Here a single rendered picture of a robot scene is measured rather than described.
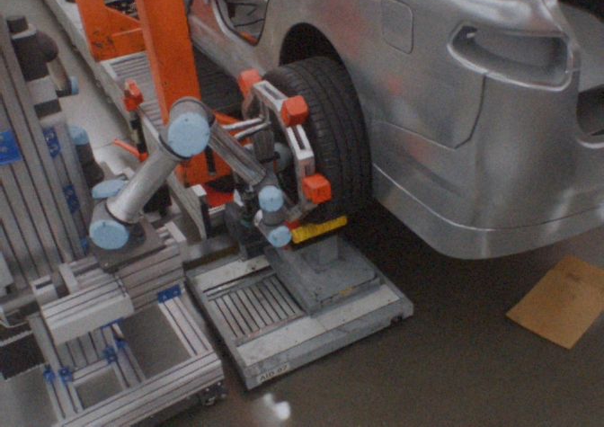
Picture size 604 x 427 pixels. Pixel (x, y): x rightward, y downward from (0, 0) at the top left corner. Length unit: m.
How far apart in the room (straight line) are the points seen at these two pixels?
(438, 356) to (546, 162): 1.23
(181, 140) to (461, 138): 0.81
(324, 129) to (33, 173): 0.99
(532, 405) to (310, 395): 0.88
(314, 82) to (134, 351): 1.31
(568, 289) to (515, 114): 1.59
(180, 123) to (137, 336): 1.23
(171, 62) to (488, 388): 1.88
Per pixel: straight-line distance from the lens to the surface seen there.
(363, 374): 2.83
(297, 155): 2.35
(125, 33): 4.83
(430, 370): 2.86
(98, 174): 2.73
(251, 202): 2.28
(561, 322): 3.14
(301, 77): 2.48
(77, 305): 2.28
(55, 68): 2.66
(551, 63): 1.97
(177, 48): 2.84
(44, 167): 2.30
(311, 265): 2.99
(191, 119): 1.89
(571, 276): 3.38
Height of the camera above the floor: 2.15
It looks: 34 degrees down
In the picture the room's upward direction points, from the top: 5 degrees counter-clockwise
